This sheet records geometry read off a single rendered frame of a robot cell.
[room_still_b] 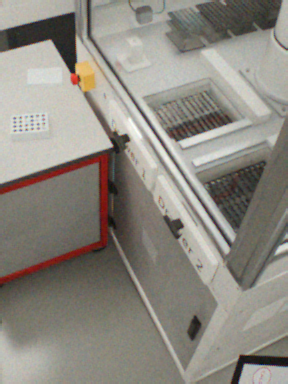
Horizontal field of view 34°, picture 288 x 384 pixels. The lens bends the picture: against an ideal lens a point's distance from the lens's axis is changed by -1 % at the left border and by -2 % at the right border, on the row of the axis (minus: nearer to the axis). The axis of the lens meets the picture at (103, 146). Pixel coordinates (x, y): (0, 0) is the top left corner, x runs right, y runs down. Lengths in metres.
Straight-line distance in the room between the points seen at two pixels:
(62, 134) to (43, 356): 0.92
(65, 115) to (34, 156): 0.20
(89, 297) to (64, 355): 0.26
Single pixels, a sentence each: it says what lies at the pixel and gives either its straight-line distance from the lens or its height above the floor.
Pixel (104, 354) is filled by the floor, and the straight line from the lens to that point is 2.04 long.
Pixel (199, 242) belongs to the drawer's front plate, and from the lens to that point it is 1.19.
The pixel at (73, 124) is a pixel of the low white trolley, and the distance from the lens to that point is 1.63.
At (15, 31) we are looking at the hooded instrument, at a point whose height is 0.76.
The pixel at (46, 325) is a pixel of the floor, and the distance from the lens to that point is 2.09.
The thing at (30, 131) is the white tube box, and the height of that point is 0.80.
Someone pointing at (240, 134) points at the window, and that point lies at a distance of 0.93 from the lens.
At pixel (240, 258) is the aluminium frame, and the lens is 1.07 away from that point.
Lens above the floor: 1.95
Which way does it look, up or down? 50 degrees down
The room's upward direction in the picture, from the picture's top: straight up
